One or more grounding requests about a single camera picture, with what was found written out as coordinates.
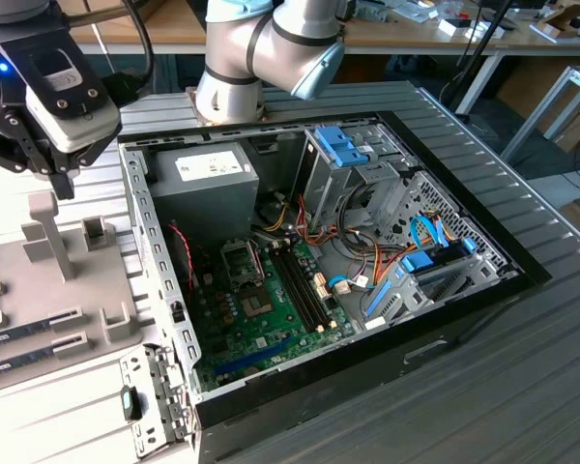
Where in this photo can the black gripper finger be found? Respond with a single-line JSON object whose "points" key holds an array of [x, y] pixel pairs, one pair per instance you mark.
{"points": [[29, 145]]}

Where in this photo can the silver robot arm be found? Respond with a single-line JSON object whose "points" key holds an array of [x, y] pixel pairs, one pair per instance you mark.
{"points": [[270, 48]]}

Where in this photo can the CPU socket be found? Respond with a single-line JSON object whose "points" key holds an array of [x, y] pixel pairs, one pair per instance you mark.
{"points": [[256, 303]]}

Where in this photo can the grey parts rack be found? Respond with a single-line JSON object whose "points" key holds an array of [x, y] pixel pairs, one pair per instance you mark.
{"points": [[96, 285]]}

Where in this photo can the grey power supply unit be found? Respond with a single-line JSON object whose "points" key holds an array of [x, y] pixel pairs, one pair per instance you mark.
{"points": [[203, 203]]}

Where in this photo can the wooden desk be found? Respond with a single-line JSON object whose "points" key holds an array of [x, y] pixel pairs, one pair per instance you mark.
{"points": [[522, 41], [174, 29]]}

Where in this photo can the dark RAM stick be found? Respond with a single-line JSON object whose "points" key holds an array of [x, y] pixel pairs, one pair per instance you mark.
{"points": [[14, 334], [14, 363]]}

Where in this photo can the black case fan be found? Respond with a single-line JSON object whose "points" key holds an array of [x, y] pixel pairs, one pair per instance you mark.
{"points": [[181, 268]]}

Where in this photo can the grey metal drive cage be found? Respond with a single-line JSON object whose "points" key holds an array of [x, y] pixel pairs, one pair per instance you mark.
{"points": [[326, 193]]}

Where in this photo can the black RAM slot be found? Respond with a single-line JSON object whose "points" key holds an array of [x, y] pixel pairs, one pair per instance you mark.
{"points": [[300, 288], [306, 288], [294, 288], [311, 288]]}

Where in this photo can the blue expansion slot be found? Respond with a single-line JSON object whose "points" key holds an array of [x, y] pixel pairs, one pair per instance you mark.
{"points": [[253, 358]]}

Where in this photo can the blue drive bay latch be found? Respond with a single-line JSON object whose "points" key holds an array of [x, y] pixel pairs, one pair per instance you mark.
{"points": [[340, 145]]}

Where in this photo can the green motherboard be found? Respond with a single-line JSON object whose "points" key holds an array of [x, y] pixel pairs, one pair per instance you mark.
{"points": [[290, 319]]}

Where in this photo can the black open PC case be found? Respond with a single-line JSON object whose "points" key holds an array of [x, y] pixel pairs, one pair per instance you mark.
{"points": [[319, 386]]}

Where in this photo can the perforated metal disk cage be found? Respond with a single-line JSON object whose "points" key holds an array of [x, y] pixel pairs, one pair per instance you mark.
{"points": [[415, 191]]}

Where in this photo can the hard disk in blue carrier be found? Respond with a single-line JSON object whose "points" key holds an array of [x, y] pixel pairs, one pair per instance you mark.
{"points": [[415, 263]]}

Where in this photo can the small white box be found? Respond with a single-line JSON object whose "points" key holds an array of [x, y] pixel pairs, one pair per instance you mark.
{"points": [[452, 28]]}

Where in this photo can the black stand pole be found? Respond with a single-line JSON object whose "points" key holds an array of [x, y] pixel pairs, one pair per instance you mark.
{"points": [[483, 35]]}

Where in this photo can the cardboard stand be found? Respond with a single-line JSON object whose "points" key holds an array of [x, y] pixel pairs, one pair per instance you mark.
{"points": [[560, 17]]}

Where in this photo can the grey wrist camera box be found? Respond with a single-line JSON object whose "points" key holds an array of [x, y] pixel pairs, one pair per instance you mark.
{"points": [[82, 125]]}

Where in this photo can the black blue bracket latch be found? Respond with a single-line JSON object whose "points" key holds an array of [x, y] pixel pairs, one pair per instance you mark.
{"points": [[131, 403]]}

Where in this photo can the metal slot cover bracket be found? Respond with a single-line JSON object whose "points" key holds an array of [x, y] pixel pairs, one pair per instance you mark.
{"points": [[150, 401]]}

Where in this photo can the blue disk bay rail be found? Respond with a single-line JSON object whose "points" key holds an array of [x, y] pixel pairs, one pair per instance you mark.
{"points": [[377, 299]]}

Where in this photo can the aluminium profile frame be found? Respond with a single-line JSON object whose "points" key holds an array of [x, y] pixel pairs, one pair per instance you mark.
{"points": [[536, 113]]}

